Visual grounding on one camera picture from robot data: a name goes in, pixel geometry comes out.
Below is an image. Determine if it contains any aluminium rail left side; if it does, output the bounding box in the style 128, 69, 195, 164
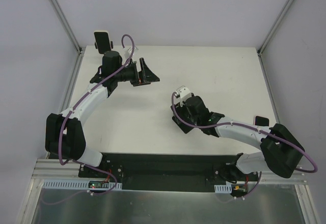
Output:
32, 157, 82, 179

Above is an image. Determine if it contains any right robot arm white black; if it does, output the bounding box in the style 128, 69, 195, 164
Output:
171, 96, 305, 183

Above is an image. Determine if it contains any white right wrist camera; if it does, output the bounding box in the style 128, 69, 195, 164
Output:
175, 86, 192, 107

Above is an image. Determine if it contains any aluminium frame post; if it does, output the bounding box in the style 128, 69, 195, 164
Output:
38, 0, 85, 54
257, 0, 296, 57

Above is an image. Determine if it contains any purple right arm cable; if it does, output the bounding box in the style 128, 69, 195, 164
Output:
172, 91, 318, 201

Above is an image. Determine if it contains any black round-base phone stand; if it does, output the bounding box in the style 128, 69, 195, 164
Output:
94, 41, 114, 54

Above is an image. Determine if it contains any black folding phone stand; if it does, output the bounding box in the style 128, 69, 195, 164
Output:
172, 111, 194, 134

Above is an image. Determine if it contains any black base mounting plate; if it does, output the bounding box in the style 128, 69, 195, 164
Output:
77, 151, 259, 191

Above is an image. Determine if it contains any aluminium rail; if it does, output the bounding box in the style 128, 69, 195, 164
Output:
32, 157, 82, 179
257, 164, 308, 184

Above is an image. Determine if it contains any aluminium frame post left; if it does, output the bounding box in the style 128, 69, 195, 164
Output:
38, 0, 85, 54

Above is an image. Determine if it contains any white cable duct right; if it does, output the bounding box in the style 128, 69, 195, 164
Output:
214, 183, 248, 194

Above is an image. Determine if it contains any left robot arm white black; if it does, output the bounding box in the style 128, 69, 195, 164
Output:
45, 51, 160, 178

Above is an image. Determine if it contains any aluminium frame post right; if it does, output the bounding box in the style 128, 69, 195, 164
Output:
257, 0, 296, 57

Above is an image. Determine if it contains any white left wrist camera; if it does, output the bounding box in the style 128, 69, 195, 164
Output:
122, 46, 139, 59

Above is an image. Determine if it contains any aluminium rail right side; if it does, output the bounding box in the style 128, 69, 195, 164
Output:
257, 164, 308, 184

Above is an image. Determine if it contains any phone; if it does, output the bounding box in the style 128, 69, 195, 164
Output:
94, 31, 113, 54
254, 116, 269, 127

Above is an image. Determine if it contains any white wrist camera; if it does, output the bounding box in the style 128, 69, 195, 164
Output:
175, 86, 192, 107
122, 46, 139, 59

